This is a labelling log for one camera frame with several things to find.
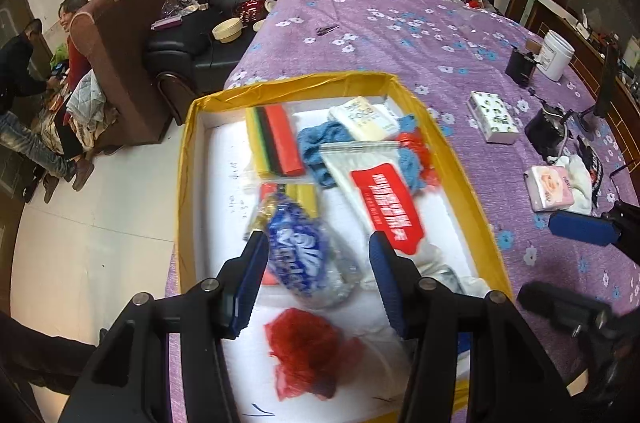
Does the multicoloured sponge pack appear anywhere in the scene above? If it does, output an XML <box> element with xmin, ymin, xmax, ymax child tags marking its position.
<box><xmin>245</xmin><ymin>103</ymin><xmax>306</xmax><ymax>178</ymax></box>
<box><xmin>260</xmin><ymin>182</ymin><xmax>321</xmax><ymax>224</ymax></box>

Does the white cloth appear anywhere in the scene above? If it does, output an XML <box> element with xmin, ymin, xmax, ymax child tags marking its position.
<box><xmin>550</xmin><ymin>153</ymin><xmax>596</xmax><ymax>214</ymax></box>

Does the brown armchair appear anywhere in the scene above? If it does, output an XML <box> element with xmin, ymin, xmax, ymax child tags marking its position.
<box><xmin>67</xmin><ymin>0</ymin><xmax>196</xmax><ymax>146</ymax></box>

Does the black upright stand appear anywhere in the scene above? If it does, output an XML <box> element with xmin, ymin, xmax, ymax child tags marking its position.
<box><xmin>595</xmin><ymin>36</ymin><xmax>622</xmax><ymax>119</ymax></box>

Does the yellow cardboard box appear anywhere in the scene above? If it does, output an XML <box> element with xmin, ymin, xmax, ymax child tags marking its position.
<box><xmin>175</xmin><ymin>72</ymin><xmax>513</xmax><ymax>423</ymax></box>

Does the black round device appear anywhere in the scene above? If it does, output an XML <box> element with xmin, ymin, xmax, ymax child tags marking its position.
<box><xmin>525</xmin><ymin>103</ymin><xmax>596</xmax><ymax>164</ymax></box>

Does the blue and red crochet cloth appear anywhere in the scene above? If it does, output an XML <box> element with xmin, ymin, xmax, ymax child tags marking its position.
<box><xmin>397</xmin><ymin>113</ymin><xmax>443</xmax><ymax>193</ymax></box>

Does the purple floral bed sheet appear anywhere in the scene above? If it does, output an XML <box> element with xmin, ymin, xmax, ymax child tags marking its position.
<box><xmin>165</xmin><ymin>0</ymin><xmax>640</xmax><ymax>423</ymax></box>

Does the white printed tissue pack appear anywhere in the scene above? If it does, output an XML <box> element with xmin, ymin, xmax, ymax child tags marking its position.
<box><xmin>467</xmin><ymin>90</ymin><xmax>521</xmax><ymax>144</ymax></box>

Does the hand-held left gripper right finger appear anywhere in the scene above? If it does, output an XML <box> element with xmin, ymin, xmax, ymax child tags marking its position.
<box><xmin>369</xmin><ymin>232</ymin><xmax>571</xmax><ymax>423</ymax></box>

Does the black box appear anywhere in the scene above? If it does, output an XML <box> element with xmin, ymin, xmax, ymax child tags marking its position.
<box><xmin>505</xmin><ymin>43</ymin><xmax>540</xmax><ymax>86</ymax></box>

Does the clear bag with red label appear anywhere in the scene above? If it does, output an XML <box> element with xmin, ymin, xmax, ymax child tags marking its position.
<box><xmin>320</xmin><ymin>140</ymin><xmax>438</xmax><ymax>256</ymax></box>

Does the pale quilt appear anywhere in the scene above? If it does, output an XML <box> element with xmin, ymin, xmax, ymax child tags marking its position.
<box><xmin>37</xmin><ymin>68</ymin><xmax>121</xmax><ymax>154</ymax></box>

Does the pink tissue pack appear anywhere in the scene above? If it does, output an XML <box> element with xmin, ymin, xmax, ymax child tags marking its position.
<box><xmin>524</xmin><ymin>166</ymin><xmax>576</xmax><ymax>212</ymax></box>

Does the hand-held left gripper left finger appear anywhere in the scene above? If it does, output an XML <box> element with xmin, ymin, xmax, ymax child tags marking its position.
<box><xmin>59</xmin><ymin>230</ymin><xmax>271</xmax><ymax>423</ymax></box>

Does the wooden sideboard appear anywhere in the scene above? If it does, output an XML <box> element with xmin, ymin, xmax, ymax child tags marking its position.
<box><xmin>530</xmin><ymin>0</ymin><xmax>640</xmax><ymax>139</ymax></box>

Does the white plastic bucket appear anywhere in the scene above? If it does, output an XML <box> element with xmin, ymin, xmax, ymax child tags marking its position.
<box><xmin>537</xmin><ymin>29</ymin><xmax>576</xmax><ymax>81</ymax></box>

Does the red basket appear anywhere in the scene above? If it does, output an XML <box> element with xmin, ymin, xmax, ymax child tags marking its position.
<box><xmin>234</xmin><ymin>0</ymin><xmax>268</xmax><ymax>24</ymax></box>

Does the black printed pouch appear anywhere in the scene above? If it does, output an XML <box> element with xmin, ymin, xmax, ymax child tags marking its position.
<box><xmin>577</xmin><ymin>136</ymin><xmax>610</xmax><ymax>209</ymax></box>

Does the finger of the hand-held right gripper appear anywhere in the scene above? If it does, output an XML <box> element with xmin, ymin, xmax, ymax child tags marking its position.
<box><xmin>517</xmin><ymin>281</ymin><xmax>640</xmax><ymax>409</ymax></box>
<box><xmin>548</xmin><ymin>200</ymin><xmax>640</xmax><ymax>264</ymax></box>

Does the cream bowl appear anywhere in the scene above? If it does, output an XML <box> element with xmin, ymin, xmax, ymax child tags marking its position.
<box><xmin>211</xmin><ymin>17</ymin><xmax>244</xmax><ymax>44</ymax></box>

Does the clear plastic bag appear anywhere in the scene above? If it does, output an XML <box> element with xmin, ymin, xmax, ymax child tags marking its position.
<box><xmin>161</xmin><ymin>0</ymin><xmax>202</xmax><ymax>18</ymax></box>

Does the blue tissue pack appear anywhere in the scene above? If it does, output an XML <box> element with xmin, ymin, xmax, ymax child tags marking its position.
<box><xmin>245</xmin><ymin>193</ymin><xmax>363</xmax><ymax>309</ymax></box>

